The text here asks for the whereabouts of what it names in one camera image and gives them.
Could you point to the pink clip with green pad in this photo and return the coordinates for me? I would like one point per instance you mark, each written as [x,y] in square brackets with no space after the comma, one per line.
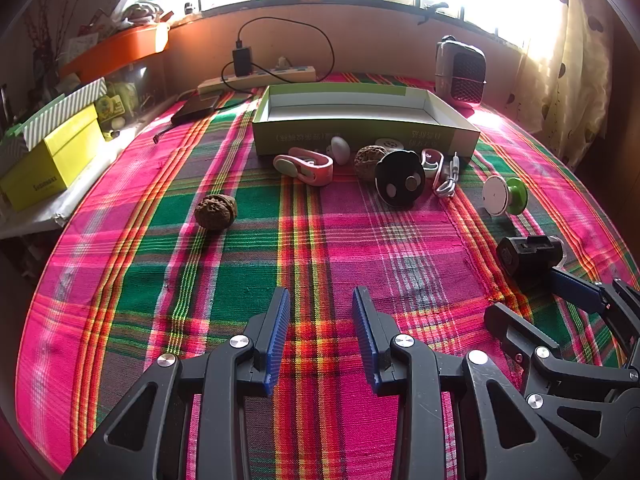
[305,165]

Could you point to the white egg-shaped gadget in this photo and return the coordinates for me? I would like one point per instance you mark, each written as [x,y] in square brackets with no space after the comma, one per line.
[340,150]

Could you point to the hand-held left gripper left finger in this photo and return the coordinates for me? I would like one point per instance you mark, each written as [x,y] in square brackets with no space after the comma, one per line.
[280,335]

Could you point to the clear plastic bag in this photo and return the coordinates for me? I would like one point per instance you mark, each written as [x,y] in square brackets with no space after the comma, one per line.
[135,5]

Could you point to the green and white cardboard box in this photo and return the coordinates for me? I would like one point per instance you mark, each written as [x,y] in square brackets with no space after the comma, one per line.
[350,132]

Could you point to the pink and white clip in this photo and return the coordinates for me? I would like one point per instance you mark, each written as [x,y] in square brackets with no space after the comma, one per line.
[432,160]

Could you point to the white plug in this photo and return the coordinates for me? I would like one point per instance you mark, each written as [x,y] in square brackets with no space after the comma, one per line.
[283,62]

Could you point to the dried branches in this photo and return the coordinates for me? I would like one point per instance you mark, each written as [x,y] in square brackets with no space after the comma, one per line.
[47,25]

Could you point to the pink and green plaid blanket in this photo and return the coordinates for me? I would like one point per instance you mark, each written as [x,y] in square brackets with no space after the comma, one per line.
[150,285]

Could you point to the cream dotted curtain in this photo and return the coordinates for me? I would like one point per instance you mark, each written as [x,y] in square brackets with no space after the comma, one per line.
[575,60]

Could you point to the black round disc gadget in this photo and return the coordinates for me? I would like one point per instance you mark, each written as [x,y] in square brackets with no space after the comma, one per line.
[400,175]

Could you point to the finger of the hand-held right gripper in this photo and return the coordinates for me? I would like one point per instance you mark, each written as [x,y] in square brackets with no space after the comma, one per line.
[575,287]
[520,327]

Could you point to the yellow box with striped lid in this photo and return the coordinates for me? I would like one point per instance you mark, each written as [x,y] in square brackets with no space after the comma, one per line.
[60,110]

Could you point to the black charger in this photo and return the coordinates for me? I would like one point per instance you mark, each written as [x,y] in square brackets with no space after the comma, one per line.
[242,62]

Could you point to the white and green spool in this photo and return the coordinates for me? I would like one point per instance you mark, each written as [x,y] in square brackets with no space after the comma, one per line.
[495,195]

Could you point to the beige power strip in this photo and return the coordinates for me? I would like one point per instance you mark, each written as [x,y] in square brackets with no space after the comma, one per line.
[280,76]

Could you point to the orange tray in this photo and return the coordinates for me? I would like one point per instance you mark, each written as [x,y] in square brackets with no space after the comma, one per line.
[120,47]

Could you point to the black bike light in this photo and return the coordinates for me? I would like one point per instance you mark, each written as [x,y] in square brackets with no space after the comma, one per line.
[530,255]

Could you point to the small grey fan heater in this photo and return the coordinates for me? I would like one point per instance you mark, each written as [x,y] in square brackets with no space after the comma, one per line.
[465,75]

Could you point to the brown walnut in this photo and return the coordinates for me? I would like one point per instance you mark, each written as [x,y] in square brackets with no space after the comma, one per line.
[215,212]
[369,162]

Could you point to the black power bank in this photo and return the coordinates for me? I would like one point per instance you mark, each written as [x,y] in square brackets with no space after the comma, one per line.
[197,107]

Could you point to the black window latch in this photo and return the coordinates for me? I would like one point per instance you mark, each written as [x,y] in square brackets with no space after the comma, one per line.
[432,10]

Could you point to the yellow green labelled packet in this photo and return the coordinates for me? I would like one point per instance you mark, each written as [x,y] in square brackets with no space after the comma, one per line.
[111,106]

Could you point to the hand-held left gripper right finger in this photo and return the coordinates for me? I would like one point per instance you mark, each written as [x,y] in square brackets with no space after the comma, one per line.
[365,335]

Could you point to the white plastic sheet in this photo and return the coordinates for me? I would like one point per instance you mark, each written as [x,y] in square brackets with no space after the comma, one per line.
[45,217]

